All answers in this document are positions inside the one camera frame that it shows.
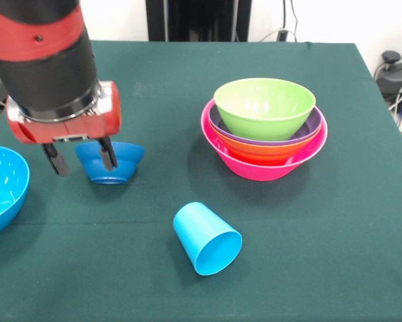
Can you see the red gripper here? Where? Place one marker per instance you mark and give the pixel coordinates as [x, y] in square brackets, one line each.
[86, 125]

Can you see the pink bowl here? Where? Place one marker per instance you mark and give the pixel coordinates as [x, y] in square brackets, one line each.
[254, 172]

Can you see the large orange bowl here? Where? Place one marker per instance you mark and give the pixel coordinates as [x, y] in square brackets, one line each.
[261, 152]

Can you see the lime green bowl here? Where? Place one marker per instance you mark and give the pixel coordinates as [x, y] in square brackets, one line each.
[264, 107]

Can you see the purple bowl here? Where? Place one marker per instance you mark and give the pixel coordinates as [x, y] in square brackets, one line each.
[313, 125]

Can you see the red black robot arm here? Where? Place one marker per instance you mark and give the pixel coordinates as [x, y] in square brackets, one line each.
[43, 60]

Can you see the small dark blue bowl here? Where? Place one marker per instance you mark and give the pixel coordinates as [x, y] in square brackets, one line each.
[127, 161]

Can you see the light blue bowl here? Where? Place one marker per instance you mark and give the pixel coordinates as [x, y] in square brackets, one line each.
[2, 191]

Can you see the dark green table cloth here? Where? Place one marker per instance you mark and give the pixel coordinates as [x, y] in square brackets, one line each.
[187, 218]

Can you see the light blue cup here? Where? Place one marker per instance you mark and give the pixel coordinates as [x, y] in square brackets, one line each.
[200, 231]

